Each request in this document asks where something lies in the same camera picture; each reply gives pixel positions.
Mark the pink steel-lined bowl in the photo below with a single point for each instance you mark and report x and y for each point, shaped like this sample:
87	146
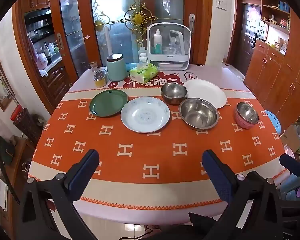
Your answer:
246	112

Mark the orange wooden cabinet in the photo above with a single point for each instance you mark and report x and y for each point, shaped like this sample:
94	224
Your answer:
277	80

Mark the plain white plate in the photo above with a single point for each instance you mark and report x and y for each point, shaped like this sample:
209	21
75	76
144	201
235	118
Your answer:
207	92

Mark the person's black clothing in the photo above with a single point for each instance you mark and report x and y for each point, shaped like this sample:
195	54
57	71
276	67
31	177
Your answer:
202	226

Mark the white bottle steriliser cabinet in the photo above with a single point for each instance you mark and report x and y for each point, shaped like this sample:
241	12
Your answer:
165	60

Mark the wooden side table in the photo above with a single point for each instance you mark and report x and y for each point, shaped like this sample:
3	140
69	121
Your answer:
15	160

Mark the mint green canister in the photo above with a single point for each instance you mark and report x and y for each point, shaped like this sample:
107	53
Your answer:
117	70

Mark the green plate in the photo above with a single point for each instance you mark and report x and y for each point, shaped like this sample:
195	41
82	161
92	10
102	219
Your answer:
107	103

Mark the yellow jar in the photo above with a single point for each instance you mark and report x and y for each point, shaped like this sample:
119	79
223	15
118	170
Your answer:
100	81

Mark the cardboard box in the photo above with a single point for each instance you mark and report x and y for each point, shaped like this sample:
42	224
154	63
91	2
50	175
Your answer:
288	137

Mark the blue packet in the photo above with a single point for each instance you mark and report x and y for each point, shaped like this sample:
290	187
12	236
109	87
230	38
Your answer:
131	67

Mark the white bottle green label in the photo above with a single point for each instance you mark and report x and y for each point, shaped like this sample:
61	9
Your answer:
143	58

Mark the dark wicker basket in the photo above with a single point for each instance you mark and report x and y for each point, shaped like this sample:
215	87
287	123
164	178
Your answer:
26	128

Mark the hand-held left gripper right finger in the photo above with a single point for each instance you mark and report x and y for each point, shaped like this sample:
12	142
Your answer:
221	180

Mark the gold door ornament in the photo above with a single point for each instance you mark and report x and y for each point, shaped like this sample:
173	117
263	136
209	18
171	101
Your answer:
137	17

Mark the framed wall picture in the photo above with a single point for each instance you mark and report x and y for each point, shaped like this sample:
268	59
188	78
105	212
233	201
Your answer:
1	85

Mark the white wall switch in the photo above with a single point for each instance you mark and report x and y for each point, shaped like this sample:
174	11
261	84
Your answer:
221	3

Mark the white patterned plate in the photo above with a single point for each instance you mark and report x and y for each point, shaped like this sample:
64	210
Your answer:
145	115

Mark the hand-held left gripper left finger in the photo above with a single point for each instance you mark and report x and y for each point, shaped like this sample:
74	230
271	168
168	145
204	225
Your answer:
83	172

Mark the small glass jar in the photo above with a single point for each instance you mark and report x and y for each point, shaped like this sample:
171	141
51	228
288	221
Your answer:
94	66

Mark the blue sofa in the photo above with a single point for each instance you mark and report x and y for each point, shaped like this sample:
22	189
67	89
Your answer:
295	192

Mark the white pump bottle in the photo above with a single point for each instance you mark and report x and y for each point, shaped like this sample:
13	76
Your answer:
141	48

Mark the wooden display cabinet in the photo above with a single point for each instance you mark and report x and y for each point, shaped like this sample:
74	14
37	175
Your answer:
55	80

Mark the small steel bowl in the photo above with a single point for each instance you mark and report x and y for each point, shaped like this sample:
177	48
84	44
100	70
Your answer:
173	91

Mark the large steel bowl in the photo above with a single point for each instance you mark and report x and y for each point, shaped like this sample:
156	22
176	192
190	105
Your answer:
197	113

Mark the dark wooden entry door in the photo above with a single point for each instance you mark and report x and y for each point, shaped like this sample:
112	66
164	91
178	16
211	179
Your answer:
247	42

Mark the blue plastic stool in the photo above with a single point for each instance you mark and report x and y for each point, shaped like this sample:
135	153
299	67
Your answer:
273	122

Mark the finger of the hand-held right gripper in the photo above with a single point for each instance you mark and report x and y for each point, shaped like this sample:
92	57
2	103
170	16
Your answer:
293	166

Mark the green tissue pack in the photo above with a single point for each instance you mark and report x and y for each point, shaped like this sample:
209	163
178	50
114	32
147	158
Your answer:
142	73

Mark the glass sliding door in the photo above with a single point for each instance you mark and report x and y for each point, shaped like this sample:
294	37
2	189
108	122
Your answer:
120	37

